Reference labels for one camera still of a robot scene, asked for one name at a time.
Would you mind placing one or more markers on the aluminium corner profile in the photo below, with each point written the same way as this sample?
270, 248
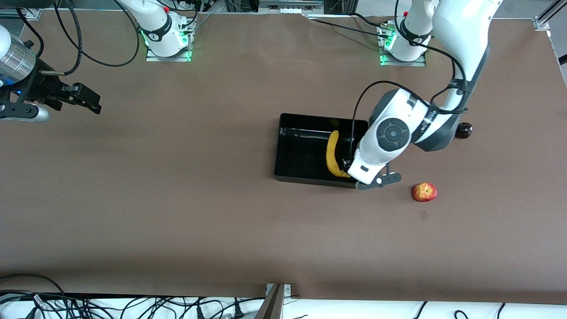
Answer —
541, 22

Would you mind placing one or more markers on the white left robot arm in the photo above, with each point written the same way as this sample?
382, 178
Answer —
460, 31

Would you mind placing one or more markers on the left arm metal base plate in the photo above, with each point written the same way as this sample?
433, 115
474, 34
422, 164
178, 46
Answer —
401, 63

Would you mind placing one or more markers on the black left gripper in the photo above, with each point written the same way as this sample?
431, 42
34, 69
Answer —
347, 165

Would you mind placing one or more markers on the aluminium frame profile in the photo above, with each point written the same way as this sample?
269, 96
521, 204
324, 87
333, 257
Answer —
17, 12

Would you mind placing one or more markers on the small metal bracket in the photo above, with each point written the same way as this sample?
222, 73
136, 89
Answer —
288, 290

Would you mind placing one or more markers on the grey metal post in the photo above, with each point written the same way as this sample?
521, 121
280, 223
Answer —
271, 305

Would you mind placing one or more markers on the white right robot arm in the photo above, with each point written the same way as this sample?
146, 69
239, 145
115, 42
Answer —
155, 22

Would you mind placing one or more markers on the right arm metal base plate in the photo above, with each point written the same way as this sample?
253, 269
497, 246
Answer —
168, 59

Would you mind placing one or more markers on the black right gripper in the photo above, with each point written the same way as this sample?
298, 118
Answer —
43, 87

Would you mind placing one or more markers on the yellow banana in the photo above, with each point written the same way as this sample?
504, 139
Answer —
331, 155

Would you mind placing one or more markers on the black plastic box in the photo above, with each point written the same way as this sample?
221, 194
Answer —
301, 150

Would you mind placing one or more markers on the red apple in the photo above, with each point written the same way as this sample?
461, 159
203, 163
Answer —
424, 192

